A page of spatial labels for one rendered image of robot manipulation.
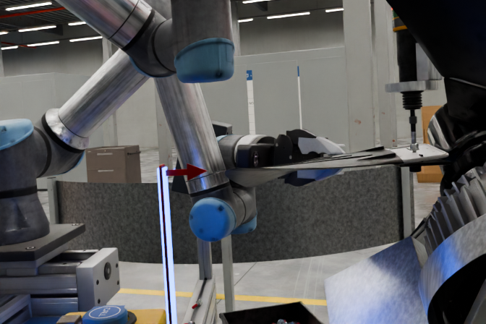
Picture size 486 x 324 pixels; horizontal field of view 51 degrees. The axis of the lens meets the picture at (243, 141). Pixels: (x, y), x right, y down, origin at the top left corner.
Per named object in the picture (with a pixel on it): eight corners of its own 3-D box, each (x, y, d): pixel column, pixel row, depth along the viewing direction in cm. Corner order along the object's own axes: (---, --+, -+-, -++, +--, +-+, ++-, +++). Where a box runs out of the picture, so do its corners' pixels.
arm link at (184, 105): (158, -47, 84) (246, 236, 84) (183, -30, 95) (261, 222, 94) (99, -21, 87) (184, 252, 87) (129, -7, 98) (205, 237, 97)
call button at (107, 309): (121, 337, 45) (120, 317, 44) (77, 339, 45) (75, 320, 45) (133, 319, 49) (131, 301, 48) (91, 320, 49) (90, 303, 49)
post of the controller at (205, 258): (211, 279, 124) (207, 199, 123) (199, 280, 124) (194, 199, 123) (212, 275, 127) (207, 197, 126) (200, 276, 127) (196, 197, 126)
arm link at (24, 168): (-44, 193, 97) (-50, 121, 96) (6, 183, 110) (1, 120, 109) (9, 192, 94) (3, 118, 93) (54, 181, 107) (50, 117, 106)
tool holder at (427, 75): (464, 87, 67) (461, 11, 66) (429, 88, 63) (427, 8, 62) (408, 92, 74) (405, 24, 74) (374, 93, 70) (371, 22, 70)
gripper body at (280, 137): (330, 135, 87) (286, 135, 97) (293, 134, 82) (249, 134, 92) (330, 180, 87) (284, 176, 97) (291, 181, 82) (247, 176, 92)
